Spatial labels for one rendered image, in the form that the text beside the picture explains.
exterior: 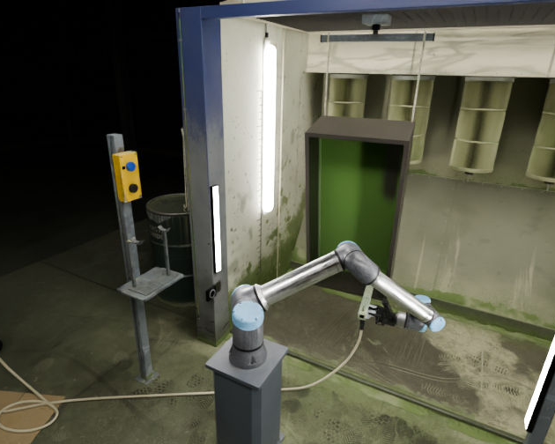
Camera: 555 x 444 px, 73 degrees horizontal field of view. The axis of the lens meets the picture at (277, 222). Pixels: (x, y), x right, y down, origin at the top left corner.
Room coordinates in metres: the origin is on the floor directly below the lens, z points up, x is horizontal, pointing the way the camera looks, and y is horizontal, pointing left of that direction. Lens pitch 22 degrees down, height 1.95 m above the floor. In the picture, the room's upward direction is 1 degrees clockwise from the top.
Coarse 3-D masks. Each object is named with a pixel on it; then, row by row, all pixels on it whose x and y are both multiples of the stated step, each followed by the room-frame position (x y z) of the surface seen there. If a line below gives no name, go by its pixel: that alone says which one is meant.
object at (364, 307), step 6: (366, 288) 2.04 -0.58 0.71; (372, 288) 2.05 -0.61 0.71; (366, 294) 1.98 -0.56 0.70; (366, 300) 1.92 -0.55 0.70; (360, 306) 1.87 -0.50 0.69; (366, 306) 1.87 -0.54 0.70; (360, 312) 1.81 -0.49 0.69; (366, 312) 1.82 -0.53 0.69; (360, 318) 1.81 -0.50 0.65; (360, 324) 1.92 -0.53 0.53
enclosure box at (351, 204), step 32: (320, 128) 2.34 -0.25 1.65; (352, 128) 2.31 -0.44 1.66; (384, 128) 2.28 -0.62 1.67; (320, 160) 2.63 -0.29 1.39; (352, 160) 2.57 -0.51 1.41; (384, 160) 2.48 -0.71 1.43; (320, 192) 2.69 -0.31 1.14; (352, 192) 2.61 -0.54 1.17; (384, 192) 2.52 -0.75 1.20; (320, 224) 2.75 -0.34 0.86; (352, 224) 2.65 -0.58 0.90; (384, 224) 2.56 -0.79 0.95; (320, 256) 2.82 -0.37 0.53; (384, 256) 2.60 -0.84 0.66; (352, 288) 2.43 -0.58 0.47
